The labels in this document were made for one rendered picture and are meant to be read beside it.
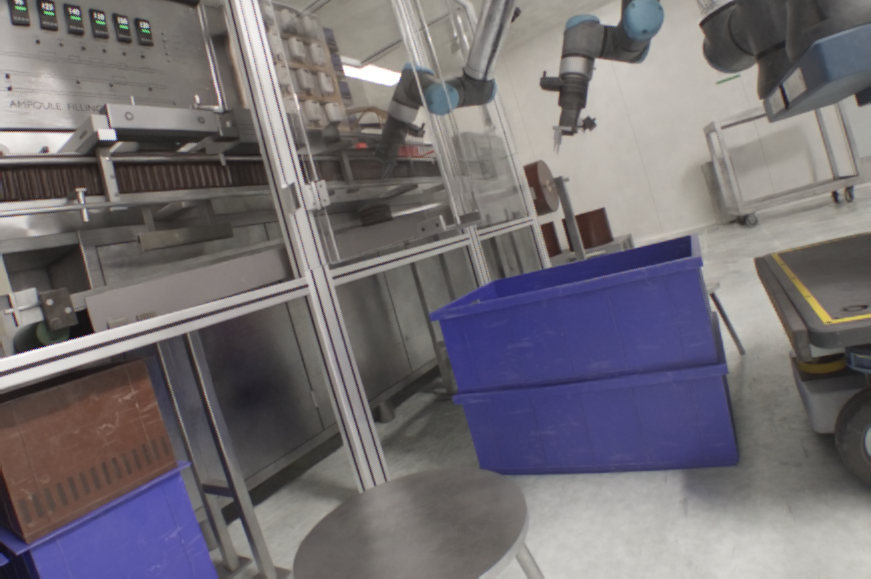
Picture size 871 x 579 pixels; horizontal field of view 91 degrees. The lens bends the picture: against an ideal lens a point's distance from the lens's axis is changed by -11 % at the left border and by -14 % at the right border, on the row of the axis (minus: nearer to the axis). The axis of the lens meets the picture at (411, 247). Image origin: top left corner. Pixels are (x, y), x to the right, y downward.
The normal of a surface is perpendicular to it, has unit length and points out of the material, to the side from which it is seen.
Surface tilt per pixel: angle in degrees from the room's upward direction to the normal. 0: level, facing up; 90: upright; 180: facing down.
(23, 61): 90
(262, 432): 90
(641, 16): 94
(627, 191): 90
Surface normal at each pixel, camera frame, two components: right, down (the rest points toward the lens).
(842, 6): -0.83, -0.12
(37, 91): 0.80, -0.23
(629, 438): -0.51, 0.14
